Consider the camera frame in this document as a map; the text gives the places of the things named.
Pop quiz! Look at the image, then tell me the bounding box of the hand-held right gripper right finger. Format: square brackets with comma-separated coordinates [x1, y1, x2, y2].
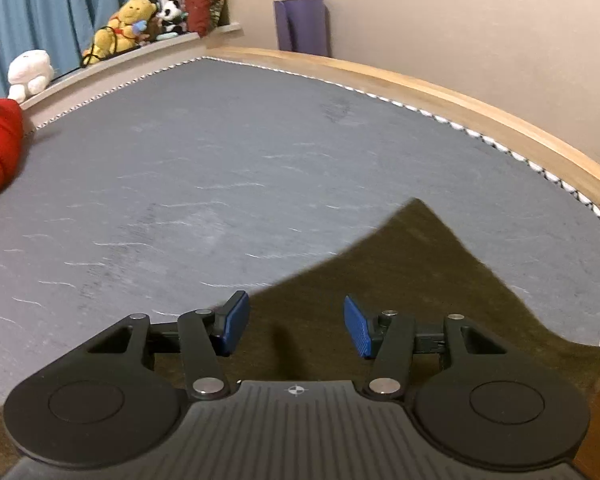
[343, 295, 511, 401]

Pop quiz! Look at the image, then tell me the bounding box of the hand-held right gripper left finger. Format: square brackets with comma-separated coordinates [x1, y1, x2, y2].
[82, 290, 251, 402]

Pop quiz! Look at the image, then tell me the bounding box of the grey window ledge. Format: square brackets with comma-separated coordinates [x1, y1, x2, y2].
[17, 22, 243, 111]

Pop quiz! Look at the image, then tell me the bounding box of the purple rolled mat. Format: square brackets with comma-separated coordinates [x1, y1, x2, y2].
[273, 0, 331, 57]

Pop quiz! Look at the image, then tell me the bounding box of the panda plush toy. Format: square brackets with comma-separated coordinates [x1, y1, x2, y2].
[157, 0, 188, 36]

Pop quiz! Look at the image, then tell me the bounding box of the yellow bear plush toy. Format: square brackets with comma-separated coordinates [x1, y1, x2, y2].
[82, 0, 158, 66]

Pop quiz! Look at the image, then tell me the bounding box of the white plush toy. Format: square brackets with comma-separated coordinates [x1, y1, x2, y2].
[7, 49, 56, 102]

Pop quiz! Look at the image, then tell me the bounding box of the blue curtain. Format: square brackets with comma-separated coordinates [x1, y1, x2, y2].
[0, 0, 196, 92]

